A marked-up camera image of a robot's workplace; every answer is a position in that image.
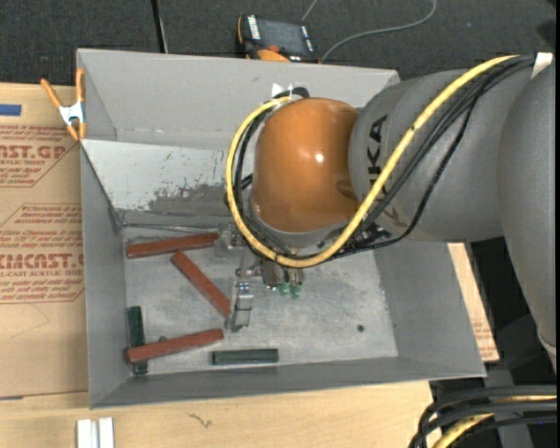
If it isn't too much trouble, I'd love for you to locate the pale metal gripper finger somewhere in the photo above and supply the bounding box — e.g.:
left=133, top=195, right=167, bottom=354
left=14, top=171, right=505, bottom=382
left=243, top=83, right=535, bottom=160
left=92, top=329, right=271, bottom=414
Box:
left=227, top=280, right=256, bottom=334
left=213, top=229, right=246, bottom=259

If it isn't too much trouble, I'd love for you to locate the red-brown flat block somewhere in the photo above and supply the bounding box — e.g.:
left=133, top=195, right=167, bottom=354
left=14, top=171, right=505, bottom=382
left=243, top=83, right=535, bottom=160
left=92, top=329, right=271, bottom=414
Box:
left=124, top=328, right=226, bottom=365
left=125, top=231, right=221, bottom=259
left=169, top=250, right=232, bottom=318

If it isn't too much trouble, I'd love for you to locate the dark green flat block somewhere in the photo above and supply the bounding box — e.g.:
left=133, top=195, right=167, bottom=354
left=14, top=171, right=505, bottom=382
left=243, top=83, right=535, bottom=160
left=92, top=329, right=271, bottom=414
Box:
left=126, top=305, right=149, bottom=375
left=210, top=348, right=281, bottom=367

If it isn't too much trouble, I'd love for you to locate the grey metal bin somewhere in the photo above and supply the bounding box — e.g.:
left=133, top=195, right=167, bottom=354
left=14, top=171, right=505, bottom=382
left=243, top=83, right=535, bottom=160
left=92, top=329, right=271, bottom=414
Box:
left=76, top=48, right=488, bottom=411

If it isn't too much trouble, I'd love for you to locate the brown cardboard board red print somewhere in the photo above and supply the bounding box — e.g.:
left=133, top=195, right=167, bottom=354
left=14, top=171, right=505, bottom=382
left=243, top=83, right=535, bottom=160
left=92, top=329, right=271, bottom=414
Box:
left=0, top=80, right=501, bottom=403

